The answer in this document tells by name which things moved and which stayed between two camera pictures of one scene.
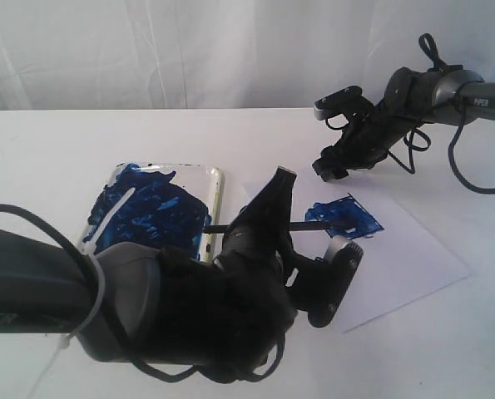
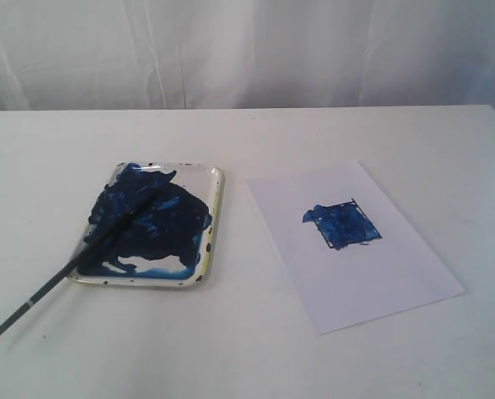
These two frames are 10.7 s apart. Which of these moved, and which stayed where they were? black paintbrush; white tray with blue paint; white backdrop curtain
Moved: black paintbrush
Stayed: white tray with blue paint; white backdrop curtain
